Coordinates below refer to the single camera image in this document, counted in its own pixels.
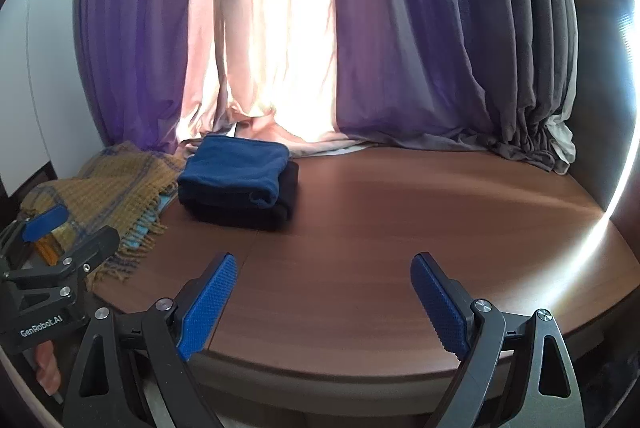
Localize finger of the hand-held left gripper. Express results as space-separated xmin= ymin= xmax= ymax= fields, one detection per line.
xmin=0 ymin=227 xmax=121 ymax=291
xmin=0 ymin=205 xmax=69 ymax=259

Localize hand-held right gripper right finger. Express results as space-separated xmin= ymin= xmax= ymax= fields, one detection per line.
xmin=410 ymin=252 xmax=586 ymax=428

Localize white curtain lining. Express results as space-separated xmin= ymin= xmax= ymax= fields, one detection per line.
xmin=542 ymin=83 xmax=576 ymax=174

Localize purple grey curtain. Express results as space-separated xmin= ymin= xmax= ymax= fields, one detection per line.
xmin=327 ymin=0 xmax=581 ymax=174

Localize blue pants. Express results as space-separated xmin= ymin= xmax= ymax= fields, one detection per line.
xmin=177 ymin=135 xmax=291 ymax=209

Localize person's left hand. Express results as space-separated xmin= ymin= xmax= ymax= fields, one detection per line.
xmin=34 ymin=339 xmax=63 ymax=395

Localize yellow plaid blanket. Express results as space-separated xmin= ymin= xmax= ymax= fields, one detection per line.
xmin=19 ymin=140 xmax=188 ymax=284

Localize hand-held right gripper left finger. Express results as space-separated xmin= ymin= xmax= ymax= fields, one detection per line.
xmin=61 ymin=252 xmax=238 ymax=428

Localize black folded pants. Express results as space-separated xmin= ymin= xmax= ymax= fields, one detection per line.
xmin=179 ymin=160 xmax=300 ymax=231

